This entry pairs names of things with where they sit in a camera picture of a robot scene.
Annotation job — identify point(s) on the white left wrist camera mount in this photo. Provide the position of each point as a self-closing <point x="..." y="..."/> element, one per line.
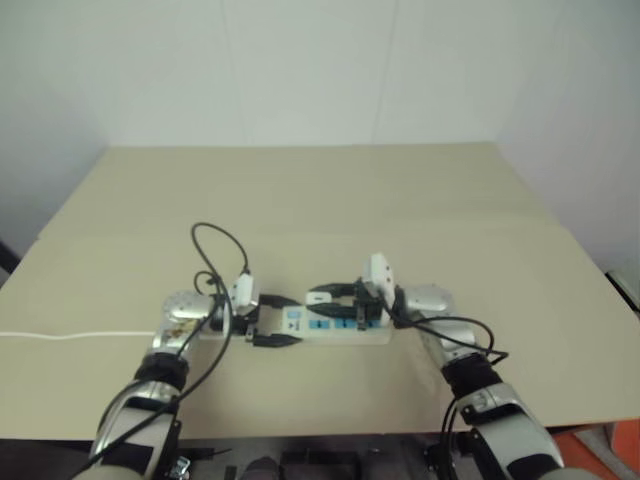
<point x="244" y="290"/>

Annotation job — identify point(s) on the white power strip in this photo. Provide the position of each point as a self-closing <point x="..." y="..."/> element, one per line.
<point x="350" y="336"/>

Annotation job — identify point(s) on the white charger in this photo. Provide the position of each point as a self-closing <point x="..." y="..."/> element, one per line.
<point x="317" y="298"/>

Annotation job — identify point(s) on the orange object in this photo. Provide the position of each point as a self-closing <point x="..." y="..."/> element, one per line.
<point x="625" y="450"/>

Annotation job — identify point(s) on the dark object at table side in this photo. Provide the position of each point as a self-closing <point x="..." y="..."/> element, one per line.
<point x="7" y="257"/>

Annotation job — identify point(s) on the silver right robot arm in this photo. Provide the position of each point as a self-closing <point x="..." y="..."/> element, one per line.
<point x="500" y="400"/>

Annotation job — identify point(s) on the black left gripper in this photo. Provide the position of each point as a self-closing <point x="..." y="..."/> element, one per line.
<point x="248" y="314"/>

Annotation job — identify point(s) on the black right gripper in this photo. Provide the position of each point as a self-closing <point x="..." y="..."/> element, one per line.
<point x="366" y="302"/>

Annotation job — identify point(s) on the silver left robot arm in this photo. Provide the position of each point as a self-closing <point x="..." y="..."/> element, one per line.
<point x="175" y="310"/>

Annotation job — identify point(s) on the dark rounded shape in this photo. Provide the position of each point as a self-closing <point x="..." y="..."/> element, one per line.
<point x="260" y="470"/>

